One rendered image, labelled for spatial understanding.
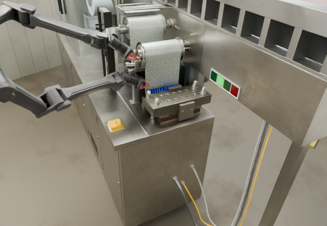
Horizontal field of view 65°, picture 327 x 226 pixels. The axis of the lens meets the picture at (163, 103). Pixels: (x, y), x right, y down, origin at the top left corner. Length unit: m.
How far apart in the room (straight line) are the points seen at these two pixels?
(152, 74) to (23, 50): 2.98
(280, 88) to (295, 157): 0.43
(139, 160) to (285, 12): 1.06
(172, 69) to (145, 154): 0.55
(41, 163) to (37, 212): 0.54
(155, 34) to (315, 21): 1.01
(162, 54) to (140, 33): 0.25
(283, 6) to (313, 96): 0.36
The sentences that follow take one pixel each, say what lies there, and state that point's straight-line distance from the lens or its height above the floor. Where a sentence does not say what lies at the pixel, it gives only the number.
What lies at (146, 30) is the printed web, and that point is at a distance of 1.73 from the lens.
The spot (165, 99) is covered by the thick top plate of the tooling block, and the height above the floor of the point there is 1.03.
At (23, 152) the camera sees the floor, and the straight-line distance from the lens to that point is 2.95.
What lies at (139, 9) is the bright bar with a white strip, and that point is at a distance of 1.75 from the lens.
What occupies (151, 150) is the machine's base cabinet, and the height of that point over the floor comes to 0.78.
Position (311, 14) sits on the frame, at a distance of 1.09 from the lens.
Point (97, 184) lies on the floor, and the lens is 2.44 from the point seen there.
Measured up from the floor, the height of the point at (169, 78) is 1.09.
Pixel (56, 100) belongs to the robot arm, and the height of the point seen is 1.24.
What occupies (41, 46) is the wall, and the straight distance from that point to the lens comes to 4.41.
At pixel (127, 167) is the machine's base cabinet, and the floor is 0.71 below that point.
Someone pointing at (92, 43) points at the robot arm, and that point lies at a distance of 1.45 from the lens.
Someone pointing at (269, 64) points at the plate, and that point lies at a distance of 1.21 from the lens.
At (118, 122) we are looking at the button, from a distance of 1.53.
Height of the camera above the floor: 1.84
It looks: 33 degrees down
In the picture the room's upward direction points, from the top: 3 degrees clockwise
